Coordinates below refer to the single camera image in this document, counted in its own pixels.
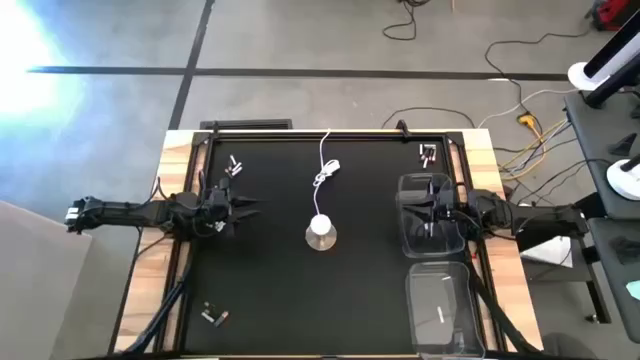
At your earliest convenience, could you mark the red tool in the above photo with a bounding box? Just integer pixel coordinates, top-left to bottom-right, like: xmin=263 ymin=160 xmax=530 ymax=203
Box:
xmin=588 ymin=0 xmax=635 ymax=32

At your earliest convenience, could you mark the clear plastic bin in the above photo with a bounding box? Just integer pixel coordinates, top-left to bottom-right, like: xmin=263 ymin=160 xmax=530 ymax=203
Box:
xmin=404 ymin=259 xmax=487 ymax=359
xmin=396 ymin=172 xmax=467 ymax=260

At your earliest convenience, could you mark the black side table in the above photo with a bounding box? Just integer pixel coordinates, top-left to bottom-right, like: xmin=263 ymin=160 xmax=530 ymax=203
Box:
xmin=587 ymin=217 xmax=640 ymax=346
xmin=563 ymin=89 xmax=640 ymax=221

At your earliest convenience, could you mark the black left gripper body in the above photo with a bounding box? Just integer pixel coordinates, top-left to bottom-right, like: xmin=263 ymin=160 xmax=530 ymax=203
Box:
xmin=199 ymin=185 xmax=235 ymax=237

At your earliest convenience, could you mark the black table mat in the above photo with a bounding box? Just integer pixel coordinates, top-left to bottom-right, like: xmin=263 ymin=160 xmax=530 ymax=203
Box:
xmin=182 ymin=138 xmax=484 ymax=356

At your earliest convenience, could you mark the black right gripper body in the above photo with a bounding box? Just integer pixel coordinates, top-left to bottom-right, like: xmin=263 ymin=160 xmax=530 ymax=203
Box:
xmin=430 ymin=183 xmax=475 ymax=236

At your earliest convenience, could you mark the white lamp cable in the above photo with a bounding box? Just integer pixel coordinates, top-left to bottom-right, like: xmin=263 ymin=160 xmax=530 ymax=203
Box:
xmin=311 ymin=128 xmax=342 ymax=217

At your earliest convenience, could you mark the white box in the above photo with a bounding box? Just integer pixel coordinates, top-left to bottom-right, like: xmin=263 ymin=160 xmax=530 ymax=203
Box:
xmin=518 ymin=234 xmax=574 ymax=269

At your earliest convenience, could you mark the white round base stand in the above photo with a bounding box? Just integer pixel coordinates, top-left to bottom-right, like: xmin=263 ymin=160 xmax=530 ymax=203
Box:
xmin=606 ymin=152 xmax=640 ymax=201
xmin=567 ymin=22 xmax=640 ymax=92

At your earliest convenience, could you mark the white floor cable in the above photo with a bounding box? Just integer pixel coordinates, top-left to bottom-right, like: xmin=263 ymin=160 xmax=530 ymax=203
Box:
xmin=477 ymin=88 xmax=581 ymax=129

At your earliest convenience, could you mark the long black floor cable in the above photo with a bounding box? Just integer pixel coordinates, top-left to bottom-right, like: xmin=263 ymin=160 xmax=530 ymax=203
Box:
xmin=483 ymin=29 xmax=595 ymax=117

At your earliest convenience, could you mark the grey board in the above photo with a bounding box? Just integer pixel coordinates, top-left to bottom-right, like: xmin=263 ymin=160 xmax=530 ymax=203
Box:
xmin=0 ymin=199 xmax=94 ymax=360

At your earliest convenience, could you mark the brass lamp base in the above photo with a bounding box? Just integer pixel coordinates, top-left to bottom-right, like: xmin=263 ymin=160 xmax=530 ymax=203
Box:
xmin=304 ymin=227 xmax=338 ymax=252

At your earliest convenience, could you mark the white light bulb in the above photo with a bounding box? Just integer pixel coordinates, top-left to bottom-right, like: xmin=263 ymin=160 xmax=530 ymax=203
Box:
xmin=309 ymin=213 xmax=334 ymax=236

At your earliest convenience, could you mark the yellow floor cable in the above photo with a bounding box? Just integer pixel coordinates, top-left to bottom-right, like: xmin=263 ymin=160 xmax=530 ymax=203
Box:
xmin=499 ymin=119 xmax=569 ymax=182

